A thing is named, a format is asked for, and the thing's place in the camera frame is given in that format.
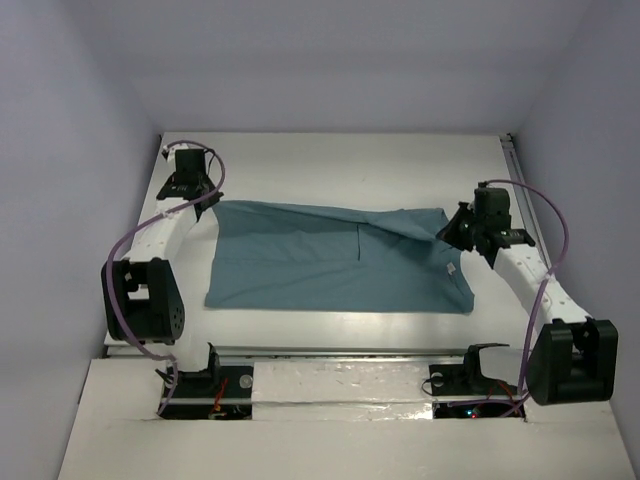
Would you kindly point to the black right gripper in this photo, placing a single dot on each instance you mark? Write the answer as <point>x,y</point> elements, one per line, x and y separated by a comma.
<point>449,233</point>

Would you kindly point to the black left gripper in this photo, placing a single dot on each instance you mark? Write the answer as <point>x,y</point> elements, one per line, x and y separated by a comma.
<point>208,201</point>

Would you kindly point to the teal blue t-shirt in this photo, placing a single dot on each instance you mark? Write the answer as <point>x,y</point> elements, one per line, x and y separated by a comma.
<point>272,256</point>

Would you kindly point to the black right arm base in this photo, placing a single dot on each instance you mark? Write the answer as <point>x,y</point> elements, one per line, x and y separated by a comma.
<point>462,391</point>

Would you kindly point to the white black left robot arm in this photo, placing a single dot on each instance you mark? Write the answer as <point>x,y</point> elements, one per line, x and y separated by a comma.
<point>143,305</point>

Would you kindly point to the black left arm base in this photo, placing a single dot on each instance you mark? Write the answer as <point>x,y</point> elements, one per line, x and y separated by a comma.
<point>220,391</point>

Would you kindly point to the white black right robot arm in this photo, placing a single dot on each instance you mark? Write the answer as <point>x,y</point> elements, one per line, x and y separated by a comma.
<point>568,355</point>

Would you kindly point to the white foam front panel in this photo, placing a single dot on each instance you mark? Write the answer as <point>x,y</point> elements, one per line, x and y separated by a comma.
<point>340,390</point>

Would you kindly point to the aluminium front table rail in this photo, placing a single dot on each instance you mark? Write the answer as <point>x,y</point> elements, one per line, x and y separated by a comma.
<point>273,352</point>

